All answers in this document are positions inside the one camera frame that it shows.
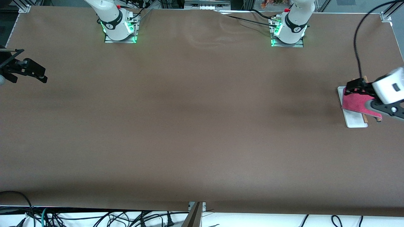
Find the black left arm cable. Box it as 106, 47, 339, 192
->
353, 0, 404, 81

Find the black floor cable tangle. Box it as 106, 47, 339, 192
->
47, 211, 190, 227

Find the thick black floor cable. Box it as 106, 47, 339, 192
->
0, 190, 35, 227

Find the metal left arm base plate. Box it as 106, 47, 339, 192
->
270, 17, 304, 48

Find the grey and pink towel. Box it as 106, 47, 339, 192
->
342, 89, 383, 123

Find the black cable on table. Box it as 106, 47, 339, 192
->
251, 9, 276, 19
218, 11, 278, 25

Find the orange red background item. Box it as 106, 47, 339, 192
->
261, 0, 292, 9

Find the white rack base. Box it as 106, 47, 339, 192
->
337, 86, 368, 128

